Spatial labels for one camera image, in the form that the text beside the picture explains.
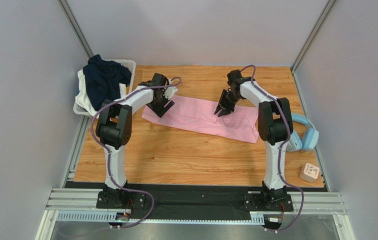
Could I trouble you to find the pink t shirt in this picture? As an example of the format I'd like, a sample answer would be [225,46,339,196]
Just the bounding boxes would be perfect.
[142,95,259,144]

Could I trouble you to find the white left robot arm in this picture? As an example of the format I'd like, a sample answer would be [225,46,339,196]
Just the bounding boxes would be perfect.
[91,73,181,209]

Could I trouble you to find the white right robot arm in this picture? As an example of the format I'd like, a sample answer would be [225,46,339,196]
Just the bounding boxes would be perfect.
[214,70,293,211]

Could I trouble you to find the white plastic laundry basket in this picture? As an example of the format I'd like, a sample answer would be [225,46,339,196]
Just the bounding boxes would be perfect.
[73,55,136,117]

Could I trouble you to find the navy blue t shirt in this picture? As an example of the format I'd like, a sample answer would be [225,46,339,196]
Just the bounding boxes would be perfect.
[83,55,132,111]

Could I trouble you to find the white t shirt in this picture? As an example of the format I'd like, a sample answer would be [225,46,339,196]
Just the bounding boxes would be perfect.
[75,69,128,117]

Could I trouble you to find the light blue headphones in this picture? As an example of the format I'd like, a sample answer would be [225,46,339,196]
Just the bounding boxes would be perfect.
[287,113,320,152]

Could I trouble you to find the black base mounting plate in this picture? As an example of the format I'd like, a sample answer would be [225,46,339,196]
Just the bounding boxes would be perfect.
[64,181,328,221]

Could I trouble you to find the small pink cube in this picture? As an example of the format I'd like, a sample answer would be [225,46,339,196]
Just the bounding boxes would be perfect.
[299,163,320,183]

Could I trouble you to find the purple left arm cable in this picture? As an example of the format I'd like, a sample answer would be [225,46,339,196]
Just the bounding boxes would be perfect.
[90,76,183,229]

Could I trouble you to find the left aluminium corner post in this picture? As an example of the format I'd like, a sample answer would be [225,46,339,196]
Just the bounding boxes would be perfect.
[58,0,94,59]

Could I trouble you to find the aluminium corner post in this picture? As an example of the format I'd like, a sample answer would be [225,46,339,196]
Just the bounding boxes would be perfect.
[58,0,94,59]
[291,0,338,74]

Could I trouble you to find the aluminium frame rail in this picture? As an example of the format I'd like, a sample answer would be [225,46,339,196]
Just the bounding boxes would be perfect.
[36,183,355,240]

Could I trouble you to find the right aluminium corner post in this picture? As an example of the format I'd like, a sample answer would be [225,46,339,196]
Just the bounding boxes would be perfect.
[291,0,338,74]

